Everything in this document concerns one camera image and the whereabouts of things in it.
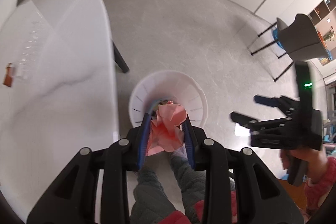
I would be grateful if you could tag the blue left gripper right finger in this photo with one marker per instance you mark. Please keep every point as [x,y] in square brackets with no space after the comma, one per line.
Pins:
[188,141]

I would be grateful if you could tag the grey quilted trousers legs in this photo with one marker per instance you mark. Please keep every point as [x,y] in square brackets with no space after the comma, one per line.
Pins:
[168,190]

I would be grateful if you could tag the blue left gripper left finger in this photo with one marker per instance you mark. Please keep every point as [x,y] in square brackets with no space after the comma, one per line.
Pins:
[143,137]

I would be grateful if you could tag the person right hand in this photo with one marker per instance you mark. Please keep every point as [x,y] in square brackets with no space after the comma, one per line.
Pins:
[317,161]

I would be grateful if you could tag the pink paper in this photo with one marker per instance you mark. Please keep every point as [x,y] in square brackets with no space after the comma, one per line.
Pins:
[166,133]

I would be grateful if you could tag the white trash bin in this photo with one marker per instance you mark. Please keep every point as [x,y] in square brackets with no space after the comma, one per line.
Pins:
[168,85]

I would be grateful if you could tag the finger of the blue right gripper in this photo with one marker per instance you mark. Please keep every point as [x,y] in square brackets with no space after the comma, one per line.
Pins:
[267,101]

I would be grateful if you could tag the black table leg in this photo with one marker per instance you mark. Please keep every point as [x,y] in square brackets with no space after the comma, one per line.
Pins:
[119,59]

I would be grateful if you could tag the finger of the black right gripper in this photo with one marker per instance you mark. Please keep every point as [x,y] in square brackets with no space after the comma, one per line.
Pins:
[243,120]

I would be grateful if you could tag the clear plastic bottle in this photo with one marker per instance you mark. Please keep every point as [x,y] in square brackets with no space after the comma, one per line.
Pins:
[29,49]

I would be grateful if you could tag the grey chair black legs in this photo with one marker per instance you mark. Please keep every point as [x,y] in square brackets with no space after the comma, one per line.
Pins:
[300,41]

